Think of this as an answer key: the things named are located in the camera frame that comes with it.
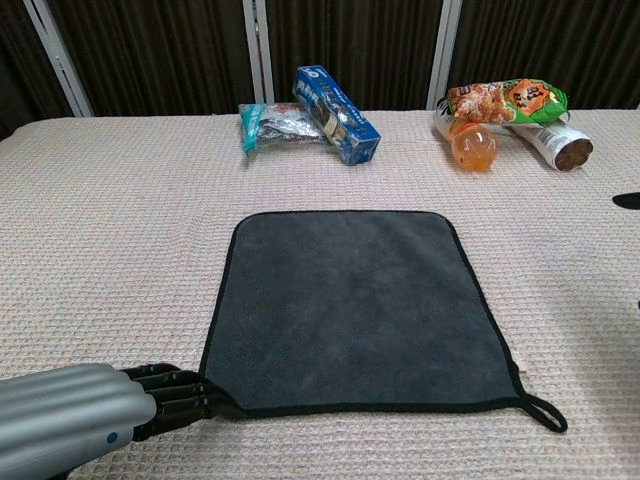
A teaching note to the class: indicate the blue snack packet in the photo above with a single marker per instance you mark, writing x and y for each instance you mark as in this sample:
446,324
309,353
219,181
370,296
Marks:
340,120

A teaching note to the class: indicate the silver and teal snack packet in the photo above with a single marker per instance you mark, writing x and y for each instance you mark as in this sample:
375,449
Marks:
270,127

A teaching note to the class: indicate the white metal frame post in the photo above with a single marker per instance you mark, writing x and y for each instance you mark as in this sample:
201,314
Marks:
445,50
60,65
257,50

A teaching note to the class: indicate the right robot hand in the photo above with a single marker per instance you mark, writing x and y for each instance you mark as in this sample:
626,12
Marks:
627,200

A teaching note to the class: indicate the brown drink bottle white label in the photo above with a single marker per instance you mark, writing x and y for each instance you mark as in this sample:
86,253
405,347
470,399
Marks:
555,140

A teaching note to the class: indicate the beige woven tablecloth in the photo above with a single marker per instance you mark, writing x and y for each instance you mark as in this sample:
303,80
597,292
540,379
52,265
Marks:
100,250

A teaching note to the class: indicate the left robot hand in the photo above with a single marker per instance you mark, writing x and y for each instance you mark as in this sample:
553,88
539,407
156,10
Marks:
65,415

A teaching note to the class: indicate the green and orange snack bag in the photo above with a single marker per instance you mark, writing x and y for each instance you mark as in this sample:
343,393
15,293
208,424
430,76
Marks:
505,102

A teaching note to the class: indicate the orange drink bottle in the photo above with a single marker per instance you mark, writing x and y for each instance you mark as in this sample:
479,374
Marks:
475,147

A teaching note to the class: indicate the grey and red cloth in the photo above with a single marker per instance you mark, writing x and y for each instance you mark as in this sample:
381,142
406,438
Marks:
350,310

